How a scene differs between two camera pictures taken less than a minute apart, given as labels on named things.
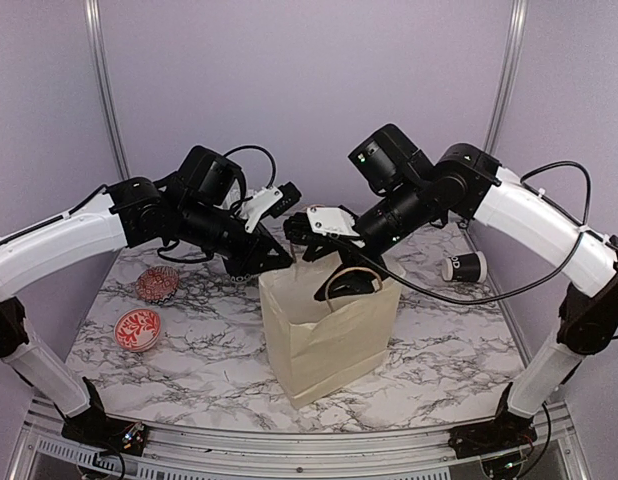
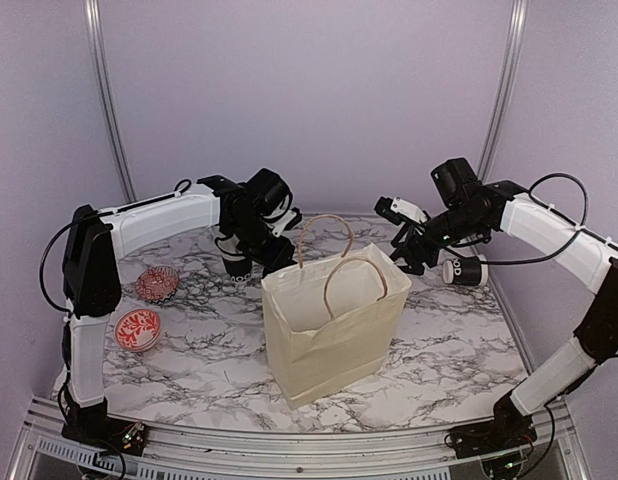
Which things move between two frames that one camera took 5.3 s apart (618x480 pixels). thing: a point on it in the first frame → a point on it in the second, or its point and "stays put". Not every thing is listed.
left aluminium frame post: x=95 y=31 stays put
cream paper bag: x=323 y=344 stays put
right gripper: x=354 y=271 → x=410 y=247
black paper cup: x=467 y=267 stays put
